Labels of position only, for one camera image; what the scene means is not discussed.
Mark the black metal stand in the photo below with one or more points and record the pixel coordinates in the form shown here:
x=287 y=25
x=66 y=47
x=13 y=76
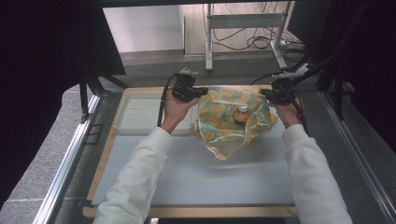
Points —
x=337 y=90
x=88 y=87

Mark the aluminium rail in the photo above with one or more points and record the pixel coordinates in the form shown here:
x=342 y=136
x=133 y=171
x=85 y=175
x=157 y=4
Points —
x=361 y=161
x=62 y=168

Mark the white power strip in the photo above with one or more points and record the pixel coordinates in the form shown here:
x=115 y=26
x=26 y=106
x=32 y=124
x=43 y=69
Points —
x=303 y=69

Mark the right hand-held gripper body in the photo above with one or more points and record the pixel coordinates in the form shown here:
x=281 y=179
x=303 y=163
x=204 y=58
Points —
x=282 y=91

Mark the lemon print cloth bag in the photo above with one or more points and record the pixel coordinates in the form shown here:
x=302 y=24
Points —
x=218 y=130

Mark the black curtain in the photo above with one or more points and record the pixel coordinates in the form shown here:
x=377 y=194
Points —
x=367 y=62
x=46 y=62

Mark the white plastic tray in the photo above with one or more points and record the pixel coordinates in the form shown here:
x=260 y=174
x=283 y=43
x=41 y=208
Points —
x=140 y=115

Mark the person's right hand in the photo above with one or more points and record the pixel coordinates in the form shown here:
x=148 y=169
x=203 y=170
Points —
x=291 y=113

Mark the person's left hand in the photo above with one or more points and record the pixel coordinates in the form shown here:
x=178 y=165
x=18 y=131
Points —
x=176 y=112

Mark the orange drink bottle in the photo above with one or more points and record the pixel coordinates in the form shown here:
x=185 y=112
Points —
x=242 y=115

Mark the white metal desk frame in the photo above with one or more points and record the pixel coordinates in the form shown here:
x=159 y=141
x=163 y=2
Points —
x=243 y=20

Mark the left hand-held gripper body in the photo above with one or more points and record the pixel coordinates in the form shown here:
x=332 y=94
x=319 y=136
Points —
x=184 y=88

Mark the pale blue table mat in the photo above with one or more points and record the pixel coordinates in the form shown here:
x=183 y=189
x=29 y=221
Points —
x=199 y=177

